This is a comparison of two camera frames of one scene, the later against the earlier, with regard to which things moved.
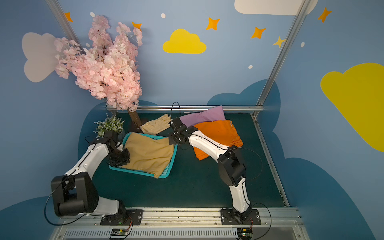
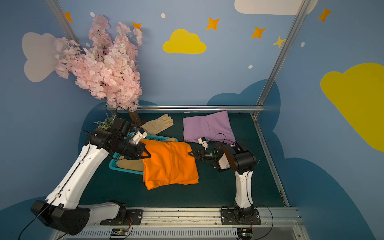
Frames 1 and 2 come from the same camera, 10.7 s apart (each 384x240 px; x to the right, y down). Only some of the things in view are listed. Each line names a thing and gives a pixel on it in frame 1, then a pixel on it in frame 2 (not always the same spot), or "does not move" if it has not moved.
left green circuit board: x=119 y=232 does not move
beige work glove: x=157 y=125 does not move
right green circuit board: x=244 y=233 does not move
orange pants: x=222 y=132 → x=169 y=163
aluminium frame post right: x=261 y=99 does not move
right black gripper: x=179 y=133 → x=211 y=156
